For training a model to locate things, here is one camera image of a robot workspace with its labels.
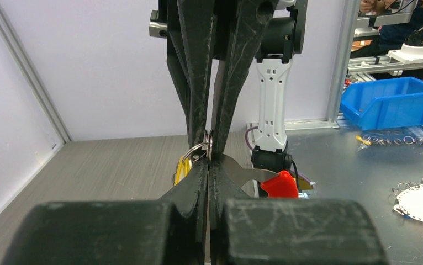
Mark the key with yellow tag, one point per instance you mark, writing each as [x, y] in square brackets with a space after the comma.
[184, 165]

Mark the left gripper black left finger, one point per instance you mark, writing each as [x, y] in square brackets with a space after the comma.
[169, 230]

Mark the red keyring with metal chain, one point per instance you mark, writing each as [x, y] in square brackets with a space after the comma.
[277, 185]

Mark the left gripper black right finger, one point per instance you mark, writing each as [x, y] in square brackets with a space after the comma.
[245, 230]

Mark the aluminium profile bracket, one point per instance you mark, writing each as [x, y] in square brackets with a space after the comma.
[394, 62]

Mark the spare metal keyring plate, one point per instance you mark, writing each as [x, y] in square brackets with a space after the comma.
[409, 200]

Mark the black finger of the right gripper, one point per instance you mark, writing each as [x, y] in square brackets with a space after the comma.
[242, 26]
[191, 32]

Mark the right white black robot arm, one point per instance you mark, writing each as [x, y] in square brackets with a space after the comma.
[283, 39]

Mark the blue plastic bin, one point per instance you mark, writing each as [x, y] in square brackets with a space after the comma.
[384, 104]

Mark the spare keys on chain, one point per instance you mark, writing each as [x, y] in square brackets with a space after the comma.
[367, 140]

